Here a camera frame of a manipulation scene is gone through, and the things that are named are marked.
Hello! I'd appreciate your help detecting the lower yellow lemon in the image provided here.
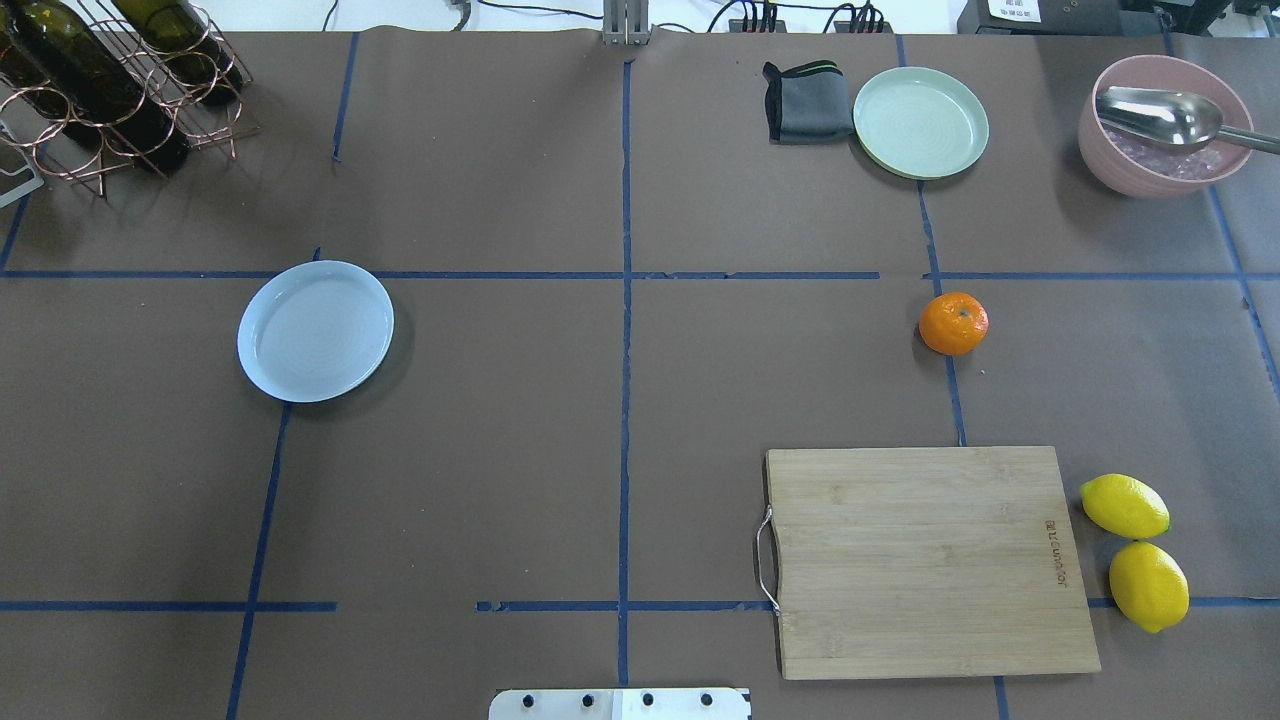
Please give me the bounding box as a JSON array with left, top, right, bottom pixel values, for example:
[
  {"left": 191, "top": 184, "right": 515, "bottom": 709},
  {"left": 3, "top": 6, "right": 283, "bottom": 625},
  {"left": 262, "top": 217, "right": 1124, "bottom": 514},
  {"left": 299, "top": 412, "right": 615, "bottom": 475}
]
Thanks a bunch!
[{"left": 1107, "top": 541, "right": 1190, "bottom": 634}]

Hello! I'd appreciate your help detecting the copper wire bottle rack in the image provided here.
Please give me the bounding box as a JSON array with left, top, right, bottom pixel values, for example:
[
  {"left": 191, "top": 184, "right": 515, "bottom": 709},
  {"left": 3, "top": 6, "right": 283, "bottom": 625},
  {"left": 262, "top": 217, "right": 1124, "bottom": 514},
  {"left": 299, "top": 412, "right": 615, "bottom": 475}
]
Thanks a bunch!
[{"left": 3, "top": 1, "right": 262, "bottom": 196}]

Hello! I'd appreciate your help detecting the dark green wine bottle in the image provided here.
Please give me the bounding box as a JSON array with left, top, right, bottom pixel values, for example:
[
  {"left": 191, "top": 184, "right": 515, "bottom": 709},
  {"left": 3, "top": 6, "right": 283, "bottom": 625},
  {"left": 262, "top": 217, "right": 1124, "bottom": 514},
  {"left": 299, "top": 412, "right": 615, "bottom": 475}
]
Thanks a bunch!
[{"left": 3, "top": 1, "right": 189, "bottom": 176}]

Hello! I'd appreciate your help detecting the light blue plate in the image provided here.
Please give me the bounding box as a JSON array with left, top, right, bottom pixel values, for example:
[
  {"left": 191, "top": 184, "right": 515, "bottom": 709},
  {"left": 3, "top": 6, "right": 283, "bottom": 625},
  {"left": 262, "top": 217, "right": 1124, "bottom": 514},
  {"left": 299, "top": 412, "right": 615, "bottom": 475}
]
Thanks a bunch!
[{"left": 236, "top": 260, "right": 396, "bottom": 404}]

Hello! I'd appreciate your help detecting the folded grey cloth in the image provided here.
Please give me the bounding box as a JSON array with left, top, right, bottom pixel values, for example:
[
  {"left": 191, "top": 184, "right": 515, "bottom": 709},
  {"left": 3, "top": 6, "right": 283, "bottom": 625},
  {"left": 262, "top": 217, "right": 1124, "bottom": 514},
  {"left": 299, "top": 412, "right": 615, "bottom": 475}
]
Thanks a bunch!
[{"left": 762, "top": 59, "right": 855, "bottom": 145}]

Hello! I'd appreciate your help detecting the orange mandarin fruit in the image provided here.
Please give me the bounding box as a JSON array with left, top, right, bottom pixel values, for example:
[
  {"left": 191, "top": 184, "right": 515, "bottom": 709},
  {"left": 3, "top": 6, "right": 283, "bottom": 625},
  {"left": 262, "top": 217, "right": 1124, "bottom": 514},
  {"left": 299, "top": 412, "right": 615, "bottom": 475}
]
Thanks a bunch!
[{"left": 916, "top": 292, "right": 989, "bottom": 356}]

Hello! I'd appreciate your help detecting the upper yellow lemon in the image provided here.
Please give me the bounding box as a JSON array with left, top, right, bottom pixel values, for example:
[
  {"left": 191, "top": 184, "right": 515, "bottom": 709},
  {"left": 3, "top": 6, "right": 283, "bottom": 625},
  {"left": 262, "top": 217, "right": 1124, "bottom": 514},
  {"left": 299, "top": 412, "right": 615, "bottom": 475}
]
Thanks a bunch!
[{"left": 1080, "top": 473, "right": 1171, "bottom": 541}]

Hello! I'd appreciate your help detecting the light green plate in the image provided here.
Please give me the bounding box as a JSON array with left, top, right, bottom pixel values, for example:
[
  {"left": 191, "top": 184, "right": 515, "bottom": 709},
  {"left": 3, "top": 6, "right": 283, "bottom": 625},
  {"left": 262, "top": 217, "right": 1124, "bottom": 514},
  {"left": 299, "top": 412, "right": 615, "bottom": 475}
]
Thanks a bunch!
[{"left": 851, "top": 67, "right": 989, "bottom": 181}]

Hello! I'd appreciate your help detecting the bamboo cutting board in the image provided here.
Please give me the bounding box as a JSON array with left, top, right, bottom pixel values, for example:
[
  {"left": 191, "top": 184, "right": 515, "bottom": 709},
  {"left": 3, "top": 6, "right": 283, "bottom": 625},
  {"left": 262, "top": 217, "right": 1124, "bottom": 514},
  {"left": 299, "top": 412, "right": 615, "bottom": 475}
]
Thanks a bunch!
[{"left": 764, "top": 446, "right": 1101, "bottom": 682}]

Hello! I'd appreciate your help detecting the grey metal post bracket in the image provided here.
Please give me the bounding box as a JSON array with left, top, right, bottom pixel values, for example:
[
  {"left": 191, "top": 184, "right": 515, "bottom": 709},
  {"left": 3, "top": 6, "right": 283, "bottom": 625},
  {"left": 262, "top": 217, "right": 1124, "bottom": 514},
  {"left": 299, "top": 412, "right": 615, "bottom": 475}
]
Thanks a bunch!
[{"left": 602, "top": 0, "right": 652, "bottom": 46}]

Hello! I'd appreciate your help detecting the pink bowl with ice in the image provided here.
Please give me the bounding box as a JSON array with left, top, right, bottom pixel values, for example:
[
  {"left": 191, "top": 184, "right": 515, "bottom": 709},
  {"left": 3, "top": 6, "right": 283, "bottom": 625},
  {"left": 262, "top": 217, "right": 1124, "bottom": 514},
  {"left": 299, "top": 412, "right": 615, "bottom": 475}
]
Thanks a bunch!
[{"left": 1076, "top": 54, "right": 1254, "bottom": 199}]

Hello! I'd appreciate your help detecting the steel ice scoop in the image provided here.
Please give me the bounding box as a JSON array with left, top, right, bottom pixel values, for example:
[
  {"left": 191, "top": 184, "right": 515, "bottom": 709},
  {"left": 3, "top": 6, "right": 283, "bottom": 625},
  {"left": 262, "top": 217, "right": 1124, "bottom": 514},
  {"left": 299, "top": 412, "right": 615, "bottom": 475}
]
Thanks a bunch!
[{"left": 1094, "top": 86, "right": 1279, "bottom": 154}]

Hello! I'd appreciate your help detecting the yellow lemon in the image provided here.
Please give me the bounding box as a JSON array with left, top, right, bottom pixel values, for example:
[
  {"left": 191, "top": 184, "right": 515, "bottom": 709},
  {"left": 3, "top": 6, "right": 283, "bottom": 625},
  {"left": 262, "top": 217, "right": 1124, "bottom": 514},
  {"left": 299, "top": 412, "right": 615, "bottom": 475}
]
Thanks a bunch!
[
  {"left": 1107, "top": 541, "right": 1190, "bottom": 634},
  {"left": 1080, "top": 473, "right": 1171, "bottom": 541}
]

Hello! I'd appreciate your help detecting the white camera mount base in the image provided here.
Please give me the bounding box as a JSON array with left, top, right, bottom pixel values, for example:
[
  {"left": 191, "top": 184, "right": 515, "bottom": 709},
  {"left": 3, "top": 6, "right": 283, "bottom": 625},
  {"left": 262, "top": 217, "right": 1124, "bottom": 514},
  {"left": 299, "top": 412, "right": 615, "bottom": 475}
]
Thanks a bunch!
[{"left": 488, "top": 687, "right": 753, "bottom": 719}]

